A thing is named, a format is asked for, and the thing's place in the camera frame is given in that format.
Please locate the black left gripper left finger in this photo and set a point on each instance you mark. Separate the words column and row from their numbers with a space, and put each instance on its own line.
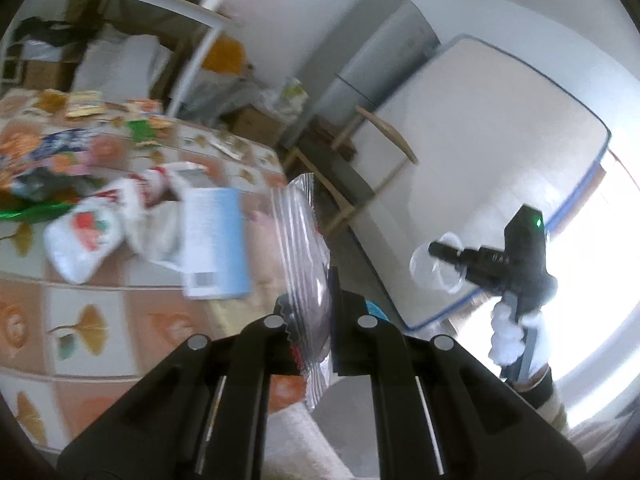
column 201, row 413

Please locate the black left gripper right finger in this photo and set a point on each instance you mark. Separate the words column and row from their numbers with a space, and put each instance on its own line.
column 439, row 413

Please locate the clear plastic cup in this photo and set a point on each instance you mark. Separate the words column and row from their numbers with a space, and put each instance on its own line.
column 428, row 272

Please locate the white blue medicine box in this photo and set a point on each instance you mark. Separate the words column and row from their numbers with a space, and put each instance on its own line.
column 214, row 256

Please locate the clear zip bag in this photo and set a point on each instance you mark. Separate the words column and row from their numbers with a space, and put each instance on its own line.
column 306, row 304

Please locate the large green snack bag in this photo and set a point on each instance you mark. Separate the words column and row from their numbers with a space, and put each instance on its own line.
column 17, row 209

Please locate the pink purple chip bag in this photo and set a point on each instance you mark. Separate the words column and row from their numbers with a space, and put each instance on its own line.
column 34, row 165

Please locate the blue plastic trash basket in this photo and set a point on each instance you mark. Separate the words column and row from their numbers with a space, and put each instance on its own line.
column 374, row 310

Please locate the white gloved right hand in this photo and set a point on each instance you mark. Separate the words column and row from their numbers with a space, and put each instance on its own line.
column 508, row 340

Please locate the white mattress blue trim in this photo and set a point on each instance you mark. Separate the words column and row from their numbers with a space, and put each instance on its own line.
column 490, row 134

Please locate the patterned tablecloth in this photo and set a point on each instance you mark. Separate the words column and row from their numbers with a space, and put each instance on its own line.
column 92, row 302

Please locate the wooden chair dark seat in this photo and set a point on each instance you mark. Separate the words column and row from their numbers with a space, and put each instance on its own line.
column 351, row 193

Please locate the red white plastic bag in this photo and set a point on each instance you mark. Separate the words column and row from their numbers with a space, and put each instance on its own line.
column 141, row 210

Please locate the grey refrigerator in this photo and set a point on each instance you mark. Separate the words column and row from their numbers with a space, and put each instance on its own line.
column 373, row 50

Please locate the small green snack bag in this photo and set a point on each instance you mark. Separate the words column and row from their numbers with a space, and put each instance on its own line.
column 141, row 131

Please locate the cardboard box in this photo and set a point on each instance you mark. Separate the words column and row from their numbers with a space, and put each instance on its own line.
column 254, row 125

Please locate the orange snack bag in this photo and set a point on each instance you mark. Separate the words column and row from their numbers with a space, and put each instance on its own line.
column 144, row 107

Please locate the gold snack bag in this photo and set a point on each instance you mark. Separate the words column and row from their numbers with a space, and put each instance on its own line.
column 84, row 104

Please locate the yellow plastic bag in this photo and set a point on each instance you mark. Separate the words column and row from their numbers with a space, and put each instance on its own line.
column 226, row 56

